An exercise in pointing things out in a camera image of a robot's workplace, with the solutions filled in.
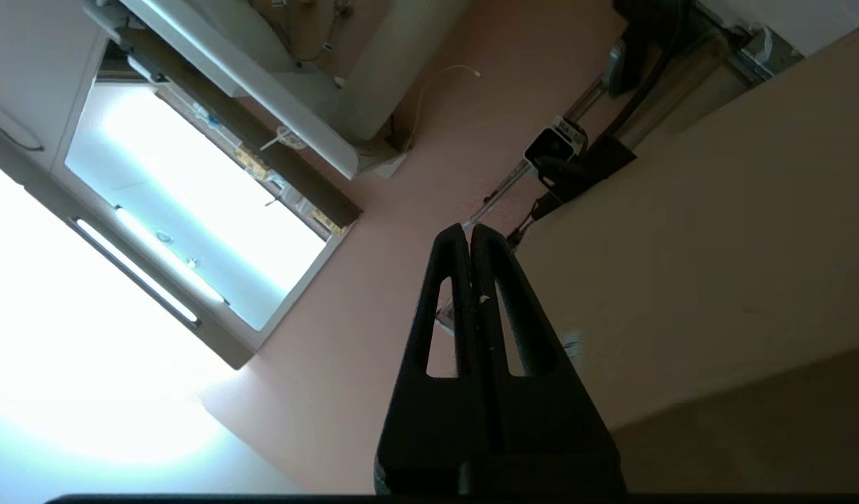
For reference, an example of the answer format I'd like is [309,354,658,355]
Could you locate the robot head camera unit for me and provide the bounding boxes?
[525,117,588,177]

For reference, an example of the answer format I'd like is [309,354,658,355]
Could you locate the long ceiling light tube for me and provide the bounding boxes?
[72,216,202,328]

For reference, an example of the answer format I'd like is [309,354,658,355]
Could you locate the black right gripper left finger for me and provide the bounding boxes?
[375,223,489,492]

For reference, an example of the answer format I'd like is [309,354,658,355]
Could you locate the thin white hanging cable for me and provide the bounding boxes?
[400,64,483,152]

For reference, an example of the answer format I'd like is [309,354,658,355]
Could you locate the brown cardboard shoe box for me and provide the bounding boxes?
[515,27,859,495]

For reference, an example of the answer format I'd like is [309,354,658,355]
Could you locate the grey wall fixture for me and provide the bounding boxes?
[695,0,805,86]

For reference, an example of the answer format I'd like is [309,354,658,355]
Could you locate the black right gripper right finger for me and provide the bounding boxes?
[471,222,620,457]

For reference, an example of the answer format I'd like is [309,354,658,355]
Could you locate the dark wooden shelf board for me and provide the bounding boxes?
[97,28,364,237]

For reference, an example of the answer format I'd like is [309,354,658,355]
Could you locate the white slanted cabinet panel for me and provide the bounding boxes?
[85,0,364,181]

